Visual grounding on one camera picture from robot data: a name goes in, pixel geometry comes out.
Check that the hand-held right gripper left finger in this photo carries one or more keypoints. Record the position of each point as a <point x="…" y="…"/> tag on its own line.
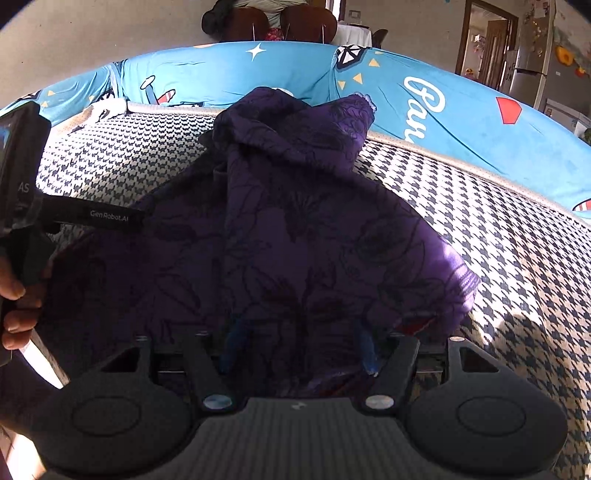
<point x="232" y="344"/>

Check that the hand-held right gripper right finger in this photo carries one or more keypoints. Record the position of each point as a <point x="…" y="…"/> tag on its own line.
<point x="368" y="350"/>

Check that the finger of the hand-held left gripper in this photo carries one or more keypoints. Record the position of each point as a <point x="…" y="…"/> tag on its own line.
<point x="92" y="214"/>

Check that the purple floral garment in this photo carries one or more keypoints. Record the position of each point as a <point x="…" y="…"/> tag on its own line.
<point x="300" y="207"/>

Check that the person's left hand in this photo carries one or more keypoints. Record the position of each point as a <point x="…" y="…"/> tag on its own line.
<point x="14" y="304"/>

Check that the white patterned cloth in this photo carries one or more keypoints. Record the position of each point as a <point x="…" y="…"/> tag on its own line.
<point x="104" y="110"/>

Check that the houndstooth sofa seat cover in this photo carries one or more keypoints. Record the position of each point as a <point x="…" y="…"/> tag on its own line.
<point x="508" y="254"/>

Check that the pile of coats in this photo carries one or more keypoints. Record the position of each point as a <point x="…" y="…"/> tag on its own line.
<point x="217" y="18"/>

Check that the brown wooden chair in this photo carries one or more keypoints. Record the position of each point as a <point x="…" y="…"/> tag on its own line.
<point x="244" y="25"/>
<point x="304" y="23"/>

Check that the red floral bag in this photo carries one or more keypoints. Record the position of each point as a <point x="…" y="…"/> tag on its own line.
<point x="274" y="34"/>

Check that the white chest freezer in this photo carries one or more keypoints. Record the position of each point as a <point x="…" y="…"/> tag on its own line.
<point x="561" y="113"/>

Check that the dark chair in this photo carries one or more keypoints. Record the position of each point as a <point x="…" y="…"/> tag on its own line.
<point x="379" y="38"/>

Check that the table with white tablecloth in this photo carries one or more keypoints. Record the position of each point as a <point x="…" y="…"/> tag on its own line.
<point x="353" y="34"/>

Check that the silver refrigerator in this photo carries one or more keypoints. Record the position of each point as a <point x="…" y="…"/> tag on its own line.
<point x="526" y="60"/>

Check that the orange fridge magnet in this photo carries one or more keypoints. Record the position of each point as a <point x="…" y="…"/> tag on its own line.
<point x="565" y="55"/>

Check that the patterned cloth over refrigerator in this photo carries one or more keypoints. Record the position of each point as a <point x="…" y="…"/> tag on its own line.
<point x="577" y="41"/>

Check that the wooden door frame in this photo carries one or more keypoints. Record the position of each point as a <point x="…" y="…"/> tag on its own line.
<point x="496" y="46"/>

